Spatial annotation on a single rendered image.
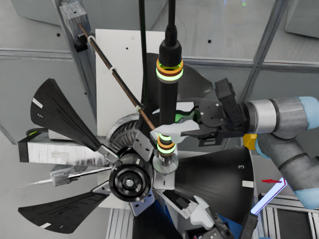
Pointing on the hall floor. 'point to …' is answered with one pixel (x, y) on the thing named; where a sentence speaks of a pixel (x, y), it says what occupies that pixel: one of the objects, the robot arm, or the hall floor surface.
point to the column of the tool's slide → (81, 64)
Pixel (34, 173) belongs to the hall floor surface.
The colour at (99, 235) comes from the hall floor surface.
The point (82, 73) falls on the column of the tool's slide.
